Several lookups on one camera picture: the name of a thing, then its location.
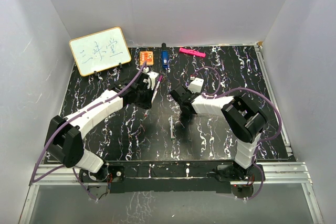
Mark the white pen with green tip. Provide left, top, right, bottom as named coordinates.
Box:
left=170, top=115, right=174, bottom=140

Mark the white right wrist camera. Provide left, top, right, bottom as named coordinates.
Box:
left=187, top=76, right=204, bottom=93

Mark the aluminium frame rail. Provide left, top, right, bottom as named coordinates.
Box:
left=255, top=44, right=324, bottom=223

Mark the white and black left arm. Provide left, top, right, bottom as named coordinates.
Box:
left=45, top=71, right=159, bottom=182

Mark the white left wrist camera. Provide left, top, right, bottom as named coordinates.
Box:
left=143, top=71, right=159, bottom=90

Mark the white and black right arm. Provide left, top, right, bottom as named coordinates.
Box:
left=170, top=86, right=268, bottom=180

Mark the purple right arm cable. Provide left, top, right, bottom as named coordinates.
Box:
left=191, top=66, right=283, bottom=200

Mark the white pen with purple tip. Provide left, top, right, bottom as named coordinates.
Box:
left=151, top=75, right=163, bottom=104

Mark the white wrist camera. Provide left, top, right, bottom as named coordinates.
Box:
left=187, top=76, right=204, bottom=93
left=143, top=71, right=159, bottom=90

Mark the small whiteboard with yellow frame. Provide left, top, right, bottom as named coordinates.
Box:
left=69, top=27, right=132, bottom=77

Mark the small orange notebook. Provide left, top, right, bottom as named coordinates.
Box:
left=139, top=51, right=154, bottom=66

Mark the blue stapler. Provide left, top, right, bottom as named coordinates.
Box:
left=161, top=43, right=169, bottom=69

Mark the pink plastic tool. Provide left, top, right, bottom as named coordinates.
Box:
left=179, top=47, right=206, bottom=58

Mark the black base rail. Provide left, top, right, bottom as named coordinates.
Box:
left=109, top=161, right=237, bottom=194

